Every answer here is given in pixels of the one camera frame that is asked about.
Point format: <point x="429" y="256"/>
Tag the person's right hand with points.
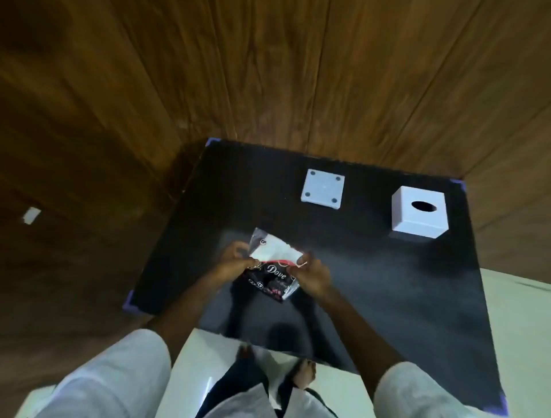
<point x="316" y="279"/>

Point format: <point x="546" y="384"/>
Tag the person's left hand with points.
<point x="229" y="266"/>

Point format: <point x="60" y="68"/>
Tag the person's right thumb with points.
<point x="294" y="269"/>

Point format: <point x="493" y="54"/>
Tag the person's left thumb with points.
<point x="251" y="262"/>

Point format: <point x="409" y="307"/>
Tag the black glossy sachet packet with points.
<point x="270" y="275"/>

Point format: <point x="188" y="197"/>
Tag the person's left forearm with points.
<point x="189" y="303"/>

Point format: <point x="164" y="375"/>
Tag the person's right forearm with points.
<point x="355" y="329"/>

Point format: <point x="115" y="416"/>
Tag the black table mat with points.
<point x="357" y="275"/>

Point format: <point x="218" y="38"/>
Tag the white square lid plate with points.
<point x="323" y="188"/>

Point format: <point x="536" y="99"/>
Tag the person's left foot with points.
<point x="246" y="354"/>

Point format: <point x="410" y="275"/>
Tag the person's foot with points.
<point x="246" y="354"/>
<point x="304" y="374"/>

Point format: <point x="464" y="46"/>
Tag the person's right foot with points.
<point x="304" y="374"/>

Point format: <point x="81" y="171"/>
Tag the purple corner tape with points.
<point x="460" y="184"/>
<point x="130" y="303"/>
<point x="213" y="142"/>

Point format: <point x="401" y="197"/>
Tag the dark trousers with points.
<point x="234" y="387"/>

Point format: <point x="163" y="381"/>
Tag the white box with oval hole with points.
<point x="416" y="213"/>

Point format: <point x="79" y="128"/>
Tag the white shirt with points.
<point x="112" y="379"/>

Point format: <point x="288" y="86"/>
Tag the white wall switch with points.
<point x="31" y="215"/>

